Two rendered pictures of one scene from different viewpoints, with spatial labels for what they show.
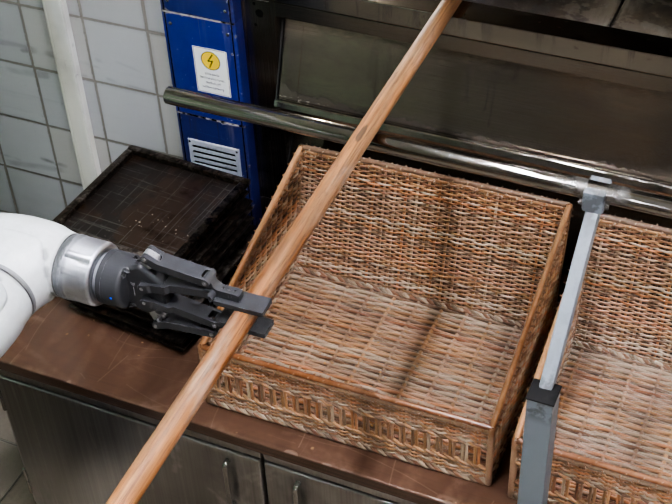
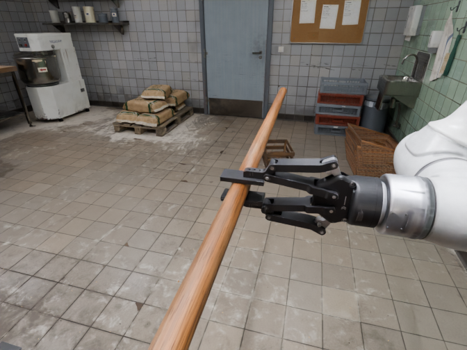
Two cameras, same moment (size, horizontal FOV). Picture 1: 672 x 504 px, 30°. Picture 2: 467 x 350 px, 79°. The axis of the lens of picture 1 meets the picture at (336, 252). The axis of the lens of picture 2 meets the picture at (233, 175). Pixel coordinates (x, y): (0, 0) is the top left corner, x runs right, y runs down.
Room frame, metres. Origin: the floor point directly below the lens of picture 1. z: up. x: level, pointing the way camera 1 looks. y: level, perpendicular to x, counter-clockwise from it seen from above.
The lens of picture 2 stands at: (1.56, 0.03, 1.43)
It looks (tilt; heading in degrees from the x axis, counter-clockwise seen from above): 28 degrees down; 169
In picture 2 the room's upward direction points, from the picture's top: straight up
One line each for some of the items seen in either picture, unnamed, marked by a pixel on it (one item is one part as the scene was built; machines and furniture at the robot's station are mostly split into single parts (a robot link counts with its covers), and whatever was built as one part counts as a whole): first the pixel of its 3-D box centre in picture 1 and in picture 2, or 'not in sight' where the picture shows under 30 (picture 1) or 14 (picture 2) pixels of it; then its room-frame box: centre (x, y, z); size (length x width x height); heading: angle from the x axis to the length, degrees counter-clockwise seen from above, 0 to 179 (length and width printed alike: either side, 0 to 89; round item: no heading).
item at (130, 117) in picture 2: not in sight; (135, 113); (-2.96, -0.66, 0.22); 0.62 x 0.36 x 0.15; 160
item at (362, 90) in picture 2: not in sight; (342, 85); (-2.19, 2.29, 0.68); 0.60 x 0.40 x 0.16; 65
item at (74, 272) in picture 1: (90, 270); (397, 205); (1.26, 0.33, 1.20); 0.09 x 0.06 x 0.09; 156
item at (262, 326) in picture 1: (245, 322); (242, 196); (1.17, 0.12, 1.18); 0.07 x 0.03 x 0.01; 66
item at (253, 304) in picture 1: (242, 301); (243, 177); (1.17, 0.12, 1.21); 0.07 x 0.03 x 0.01; 66
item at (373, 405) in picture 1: (388, 302); not in sight; (1.67, -0.09, 0.72); 0.56 x 0.49 x 0.28; 65
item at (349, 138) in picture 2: not in sight; (370, 148); (-0.91, 1.98, 0.26); 0.56 x 0.49 x 0.28; 161
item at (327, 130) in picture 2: not in sight; (334, 126); (-2.20, 2.29, 0.08); 0.60 x 0.40 x 0.16; 66
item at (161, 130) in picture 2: not in sight; (156, 118); (-3.15, -0.36, 0.07); 1.20 x 0.80 x 0.14; 154
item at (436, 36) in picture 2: not in sight; (434, 42); (-1.09, 2.54, 1.28); 0.09 x 0.09 x 0.20; 64
